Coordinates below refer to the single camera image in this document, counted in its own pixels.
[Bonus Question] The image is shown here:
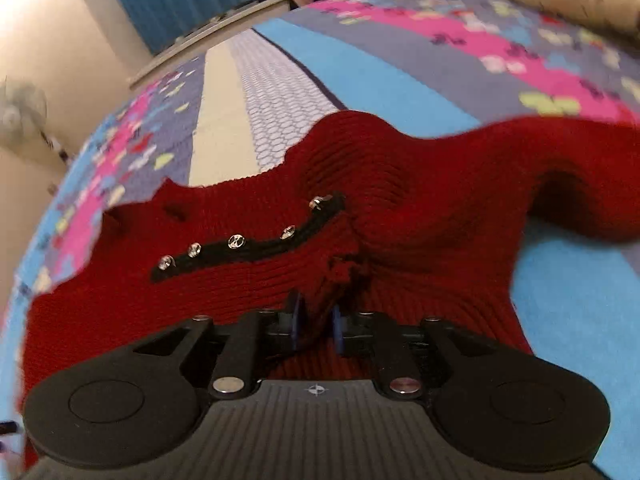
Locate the red knitted sweater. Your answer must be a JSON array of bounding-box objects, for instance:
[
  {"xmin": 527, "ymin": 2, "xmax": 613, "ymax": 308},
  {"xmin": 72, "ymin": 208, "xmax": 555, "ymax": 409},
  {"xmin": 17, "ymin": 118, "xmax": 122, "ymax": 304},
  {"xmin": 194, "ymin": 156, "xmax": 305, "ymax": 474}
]
[{"xmin": 14, "ymin": 109, "xmax": 640, "ymax": 461}]

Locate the white standing fan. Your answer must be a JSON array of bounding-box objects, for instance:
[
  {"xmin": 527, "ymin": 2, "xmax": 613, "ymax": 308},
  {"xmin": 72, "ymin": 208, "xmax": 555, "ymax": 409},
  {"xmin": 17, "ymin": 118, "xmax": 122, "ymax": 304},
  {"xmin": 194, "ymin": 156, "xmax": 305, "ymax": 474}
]
[{"xmin": 1, "ymin": 77, "xmax": 73, "ymax": 167}]

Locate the colourful floral bed blanket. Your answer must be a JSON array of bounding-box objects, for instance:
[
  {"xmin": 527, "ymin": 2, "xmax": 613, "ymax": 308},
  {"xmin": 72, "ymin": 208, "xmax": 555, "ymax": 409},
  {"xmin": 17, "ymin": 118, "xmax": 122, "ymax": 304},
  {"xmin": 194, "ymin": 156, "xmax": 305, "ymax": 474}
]
[{"xmin": 1, "ymin": 0, "xmax": 639, "ymax": 479}]

